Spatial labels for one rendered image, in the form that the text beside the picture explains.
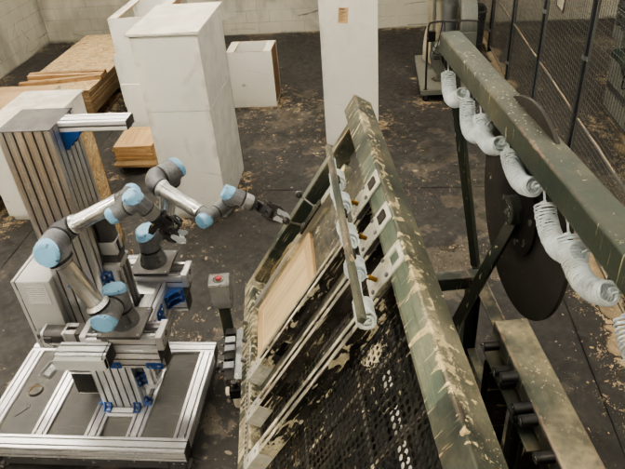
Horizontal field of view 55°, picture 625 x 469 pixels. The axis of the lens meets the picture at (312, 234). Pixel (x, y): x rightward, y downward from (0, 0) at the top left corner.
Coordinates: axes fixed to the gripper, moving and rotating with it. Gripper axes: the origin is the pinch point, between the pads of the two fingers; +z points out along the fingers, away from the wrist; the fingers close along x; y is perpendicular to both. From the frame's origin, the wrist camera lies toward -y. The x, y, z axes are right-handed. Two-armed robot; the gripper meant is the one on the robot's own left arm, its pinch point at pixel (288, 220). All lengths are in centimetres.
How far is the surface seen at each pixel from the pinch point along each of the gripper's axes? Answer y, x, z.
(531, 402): -165, -8, 30
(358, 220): -66, -21, 6
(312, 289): -54, 15, 6
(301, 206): 20.9, -6.1, 9.3
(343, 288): -83, 2, 6
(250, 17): 816, -169, 23
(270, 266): 36, 35, 13
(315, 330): -76, 24, 6
